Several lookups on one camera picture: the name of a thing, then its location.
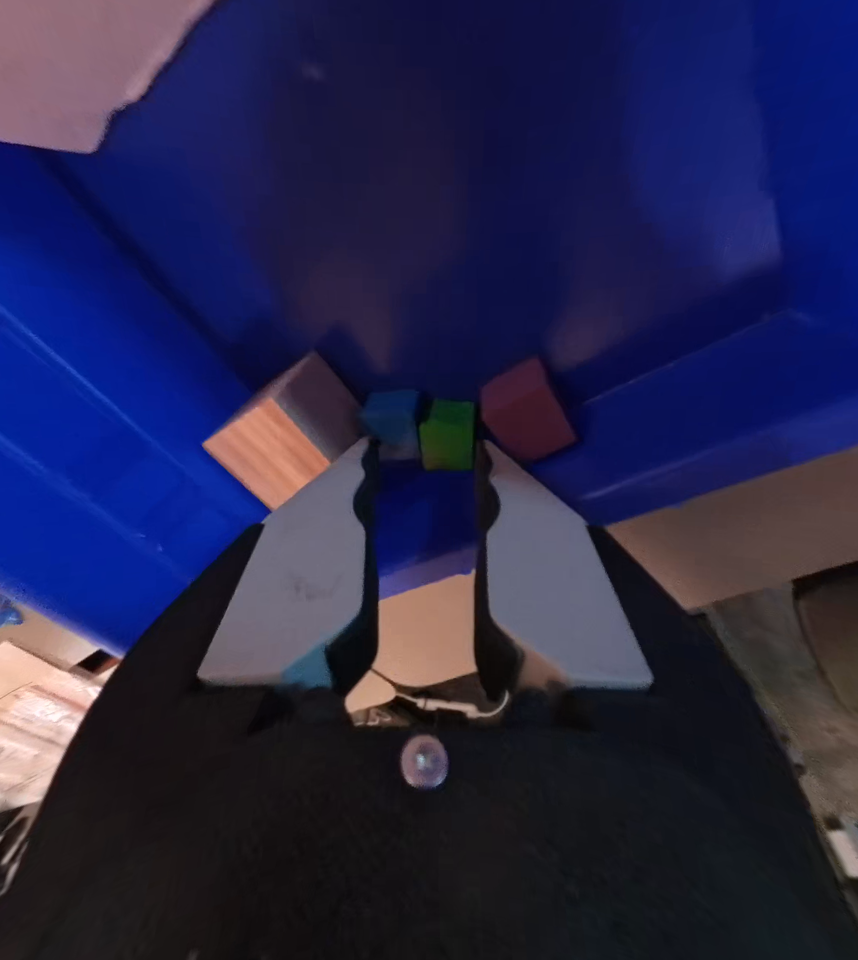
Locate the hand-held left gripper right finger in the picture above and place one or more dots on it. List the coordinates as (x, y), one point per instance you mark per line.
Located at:
(556, 592)

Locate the blue cube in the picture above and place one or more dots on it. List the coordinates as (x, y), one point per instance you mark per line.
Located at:
(391, 420)

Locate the plain wooden cube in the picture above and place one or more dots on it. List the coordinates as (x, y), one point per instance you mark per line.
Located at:
(271, 442)

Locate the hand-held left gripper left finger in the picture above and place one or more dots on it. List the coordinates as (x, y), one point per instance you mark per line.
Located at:
(286, 592)

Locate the stack of printed papers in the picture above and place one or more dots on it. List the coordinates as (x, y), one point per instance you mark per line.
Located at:
(16, 720)

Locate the blue plastic bin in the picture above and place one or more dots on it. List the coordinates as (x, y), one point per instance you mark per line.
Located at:
(474, 187)

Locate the green cube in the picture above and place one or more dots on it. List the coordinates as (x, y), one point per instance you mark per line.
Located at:
(445, 439)

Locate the red cube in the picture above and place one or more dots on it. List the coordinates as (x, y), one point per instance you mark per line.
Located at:
(526, 409)

